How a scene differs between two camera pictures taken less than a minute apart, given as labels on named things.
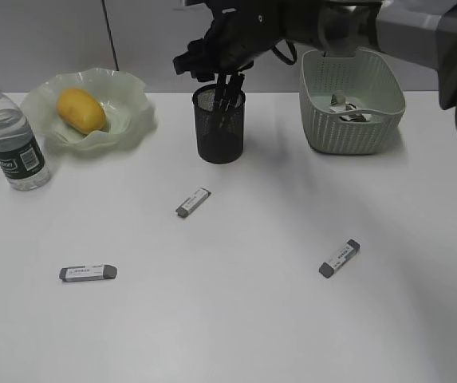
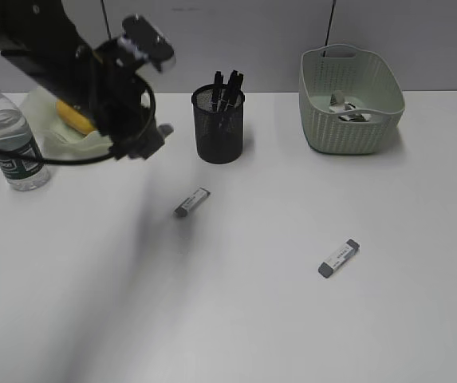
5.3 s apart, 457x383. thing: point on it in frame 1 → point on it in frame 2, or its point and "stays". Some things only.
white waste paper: [338, 104] stays
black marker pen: [236, 97] stays
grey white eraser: [87, 272] → [166, 128]
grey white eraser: [193, 202] stays
